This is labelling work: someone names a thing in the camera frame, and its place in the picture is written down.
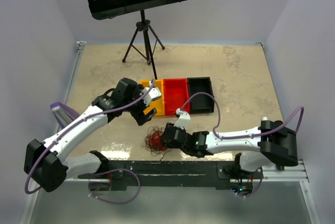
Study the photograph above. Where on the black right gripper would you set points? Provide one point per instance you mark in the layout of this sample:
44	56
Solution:
170	124

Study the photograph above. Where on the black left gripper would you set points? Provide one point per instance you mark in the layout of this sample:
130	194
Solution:
140	116

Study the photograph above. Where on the yellow plastic bin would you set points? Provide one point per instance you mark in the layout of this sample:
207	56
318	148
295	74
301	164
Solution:
159	104

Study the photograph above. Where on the red plastic bin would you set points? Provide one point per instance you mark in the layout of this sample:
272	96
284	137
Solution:
175	95

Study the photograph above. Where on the black plastic bin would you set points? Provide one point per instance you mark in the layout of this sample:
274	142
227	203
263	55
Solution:
200	104

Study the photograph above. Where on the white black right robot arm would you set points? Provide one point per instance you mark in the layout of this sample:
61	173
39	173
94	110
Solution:
270	143

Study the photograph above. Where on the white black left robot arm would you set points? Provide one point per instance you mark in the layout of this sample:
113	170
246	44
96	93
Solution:
47	162

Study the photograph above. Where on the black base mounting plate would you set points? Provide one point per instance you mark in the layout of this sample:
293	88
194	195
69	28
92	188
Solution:
215	174

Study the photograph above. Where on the purple metronome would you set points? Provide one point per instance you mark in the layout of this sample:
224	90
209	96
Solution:
63	114

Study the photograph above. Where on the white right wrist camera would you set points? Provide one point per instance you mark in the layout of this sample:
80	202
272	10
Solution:
183	119

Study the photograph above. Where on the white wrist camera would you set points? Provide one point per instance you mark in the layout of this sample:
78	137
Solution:
183	119
151	93

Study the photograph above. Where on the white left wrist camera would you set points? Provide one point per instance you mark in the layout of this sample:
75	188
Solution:
151	93

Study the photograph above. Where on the aluminium front rail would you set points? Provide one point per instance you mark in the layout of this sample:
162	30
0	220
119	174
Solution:
285	171

